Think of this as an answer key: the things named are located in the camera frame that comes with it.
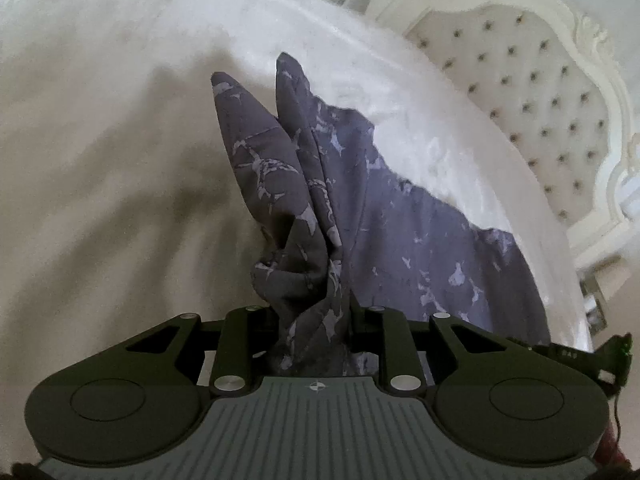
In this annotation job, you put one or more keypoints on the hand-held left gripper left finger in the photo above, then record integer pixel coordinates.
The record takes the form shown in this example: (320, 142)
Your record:
(260, 332)

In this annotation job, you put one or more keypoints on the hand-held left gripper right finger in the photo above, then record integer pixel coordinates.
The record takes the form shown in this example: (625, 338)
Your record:
(356, 317)

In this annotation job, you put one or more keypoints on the purple marble-print hoodie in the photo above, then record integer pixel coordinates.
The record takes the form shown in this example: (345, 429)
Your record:
(400, 235)

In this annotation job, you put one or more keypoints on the white bedside table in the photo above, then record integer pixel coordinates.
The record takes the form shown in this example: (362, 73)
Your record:
(597, 295)

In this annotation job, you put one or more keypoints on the white bed blanket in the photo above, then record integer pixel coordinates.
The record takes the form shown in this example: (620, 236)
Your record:
(115, 170)

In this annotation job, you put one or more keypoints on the white tufted headboard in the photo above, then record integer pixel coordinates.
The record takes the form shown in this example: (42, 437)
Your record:
(540, 75)

